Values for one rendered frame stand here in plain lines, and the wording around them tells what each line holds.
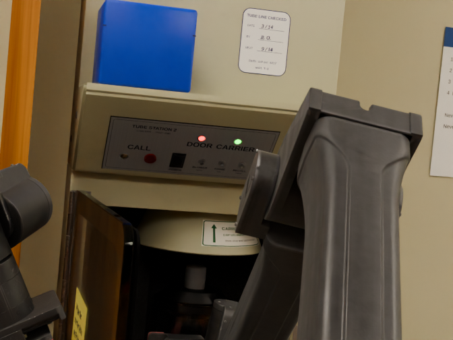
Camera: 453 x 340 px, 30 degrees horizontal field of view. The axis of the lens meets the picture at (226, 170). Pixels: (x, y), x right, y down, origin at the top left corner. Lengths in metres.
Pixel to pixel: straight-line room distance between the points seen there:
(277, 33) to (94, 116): 0.27
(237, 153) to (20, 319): 0.33
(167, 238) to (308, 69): 0.28
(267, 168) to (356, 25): 0.98
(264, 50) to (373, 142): 0.54
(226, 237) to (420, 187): 0.62
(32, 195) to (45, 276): 0.65
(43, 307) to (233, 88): 0.39
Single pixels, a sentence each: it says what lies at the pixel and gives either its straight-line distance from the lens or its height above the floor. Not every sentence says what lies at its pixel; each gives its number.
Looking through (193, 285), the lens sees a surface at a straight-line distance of 1.14.
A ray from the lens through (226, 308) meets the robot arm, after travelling 0.96.
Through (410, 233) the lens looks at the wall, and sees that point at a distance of 1.61.
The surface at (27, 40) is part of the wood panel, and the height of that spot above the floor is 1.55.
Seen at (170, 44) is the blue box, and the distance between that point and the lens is 0.92.
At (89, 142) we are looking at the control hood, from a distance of 0.95.
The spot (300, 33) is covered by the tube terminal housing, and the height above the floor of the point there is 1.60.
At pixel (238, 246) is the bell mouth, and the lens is 1.08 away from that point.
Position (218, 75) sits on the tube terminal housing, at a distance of 1.04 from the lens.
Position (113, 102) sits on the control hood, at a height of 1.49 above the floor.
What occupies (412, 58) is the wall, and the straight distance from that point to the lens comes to 1.60.
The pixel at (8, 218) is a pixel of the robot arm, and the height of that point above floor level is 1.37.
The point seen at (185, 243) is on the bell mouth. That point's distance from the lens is 1.06.
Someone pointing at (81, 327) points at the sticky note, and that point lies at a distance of 0.89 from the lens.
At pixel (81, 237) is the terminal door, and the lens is 0.93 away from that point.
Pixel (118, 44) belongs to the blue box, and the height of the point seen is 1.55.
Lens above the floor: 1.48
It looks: 3 degrees down
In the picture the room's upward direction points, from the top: 5 degrees clockwise
